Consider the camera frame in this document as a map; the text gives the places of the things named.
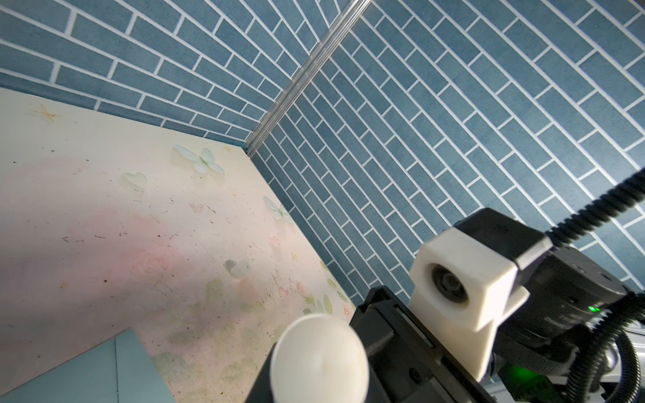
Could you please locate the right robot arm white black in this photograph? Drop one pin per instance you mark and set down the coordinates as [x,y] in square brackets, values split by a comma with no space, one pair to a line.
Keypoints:
[573,339]

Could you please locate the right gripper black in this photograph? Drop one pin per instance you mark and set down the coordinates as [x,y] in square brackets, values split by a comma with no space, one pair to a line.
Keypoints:
[407,363]

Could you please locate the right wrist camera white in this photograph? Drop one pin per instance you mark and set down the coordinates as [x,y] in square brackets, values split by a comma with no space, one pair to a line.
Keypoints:
[469,279]

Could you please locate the teal envelope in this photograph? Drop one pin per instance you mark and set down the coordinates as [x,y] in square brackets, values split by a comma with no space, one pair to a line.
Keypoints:
[118,370]

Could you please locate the white glue stick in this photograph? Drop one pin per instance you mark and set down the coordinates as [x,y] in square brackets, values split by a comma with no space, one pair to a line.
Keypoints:
[319,358]

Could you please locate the clear glue stick cap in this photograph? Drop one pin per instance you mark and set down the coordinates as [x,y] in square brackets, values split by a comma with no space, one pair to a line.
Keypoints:
[238,270]

